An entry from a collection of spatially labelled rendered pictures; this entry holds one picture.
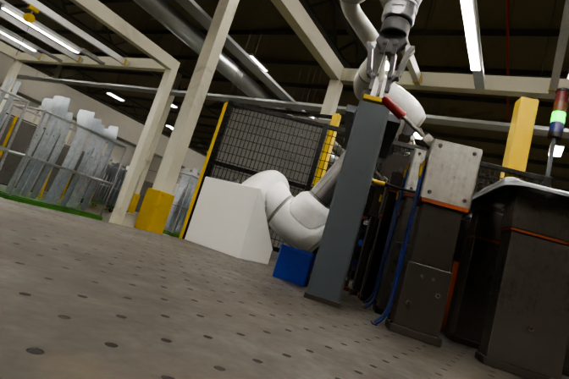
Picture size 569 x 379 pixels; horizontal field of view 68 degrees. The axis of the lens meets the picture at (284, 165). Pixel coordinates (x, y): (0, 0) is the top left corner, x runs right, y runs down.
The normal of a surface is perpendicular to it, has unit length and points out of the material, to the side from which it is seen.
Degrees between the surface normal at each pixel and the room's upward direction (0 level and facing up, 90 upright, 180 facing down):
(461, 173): 90
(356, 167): 90
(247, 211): 90
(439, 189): 90
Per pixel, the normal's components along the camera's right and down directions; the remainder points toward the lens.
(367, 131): -0.13, -0.22
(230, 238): -0.51, -0.30
